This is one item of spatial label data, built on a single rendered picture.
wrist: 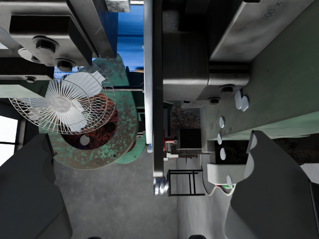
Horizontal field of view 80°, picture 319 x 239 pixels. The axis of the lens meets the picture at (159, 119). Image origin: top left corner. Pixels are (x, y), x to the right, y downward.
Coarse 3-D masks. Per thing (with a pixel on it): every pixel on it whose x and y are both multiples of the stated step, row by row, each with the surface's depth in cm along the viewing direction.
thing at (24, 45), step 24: (0, 0) 24; (24, 0) 24; (48, 0) 24; (0, 24) 28; (24, 24) 26; (48, 24) 26; (72, 24) 27; (0, 48) 34; (24, 48) 33; (48, 48) 27; (72, 48) 29
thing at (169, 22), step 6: (162, 0) 28; (168, 0) 28; (174, 0) 28; (180, 0) 28; (162, 6) 30; (168, 6) 30; (174, 6) 30; (180, 6) 30; (162, 12) 31; (168, 12) 31; (174, 12) 31; (180, 12) 31; (162, 18) 32; (168, 18) 32; (174, 18) 32; (162, 24) 34; (168, 24) 34; (174, 24) 34; (162, 30) 35; (168, 30) 35; (174, 30) 35
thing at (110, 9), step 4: (108, 0) 31; (112, 0) 31; (116, 0) 31; (120, 0) 31; (124, 0) 31; (128, 0) 32; (108, 4) 32; (112, 4) 32; (116, 4) 32; (120, 4) 32; (124, 4) 32; (128, 4) 32; (108, 8) 33; (112, 8) 33; (116, 8) 33; (120, 8) 33; (124, 8) 33; (128, 8) 33
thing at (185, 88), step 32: (160, 0) 25; (160, 32) 24; (192, 32) 27; (160, 64) 23; (192, 64) 26; (224, 64) 26; (160, 96) 23; (192, 96) 32; (224, 96) 32; (160, 128) 22; (160, 160) 21
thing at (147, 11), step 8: (144, 0) 17; (152, 0) 17; (144, 8) 17; (152, 8) 17; (144, 16) 17; (152, 16) 17; (144, 24) 17; (152, 24) 17; (144, 32) 17; (152, 32) 17; (144, 40) 17; (152, 40) 17; (144, 48) 17; (152, 48) 17; (144, 56) 17; (152, 56) 17; (144, 64) 17; (152, 64) 18; (144, 72) 18; (152, 72) 18; (144, 80) 18; (152, 80) 18; (144, 88) 18; (152, 88) 18; (144, 96) 19; (152, 96) 19; (152, 104) 19; (152, 112) 20; (152, 120) 20; (152, 128) 21; (152, 136) 22; (152, 144) 24
